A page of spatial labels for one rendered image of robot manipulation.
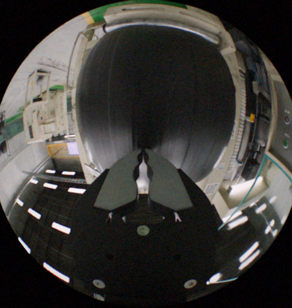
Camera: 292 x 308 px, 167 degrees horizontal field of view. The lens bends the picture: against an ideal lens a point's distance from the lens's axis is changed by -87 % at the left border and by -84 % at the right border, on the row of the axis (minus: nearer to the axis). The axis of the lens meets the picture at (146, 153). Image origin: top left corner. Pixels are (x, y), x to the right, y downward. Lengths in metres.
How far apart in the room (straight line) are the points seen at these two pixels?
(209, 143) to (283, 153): 0.47
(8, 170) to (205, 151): 11.52
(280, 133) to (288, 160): 0.12
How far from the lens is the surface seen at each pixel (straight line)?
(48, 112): 4.70
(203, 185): 0.51
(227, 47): 0.39
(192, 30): 0.37
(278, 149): 0.58
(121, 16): 0.39
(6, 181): 11.46
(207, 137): 0.15
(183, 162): 0.16
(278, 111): 0.59
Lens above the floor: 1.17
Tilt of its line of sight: 26 degrees up
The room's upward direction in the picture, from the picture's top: 179 degrees counter-clockwise
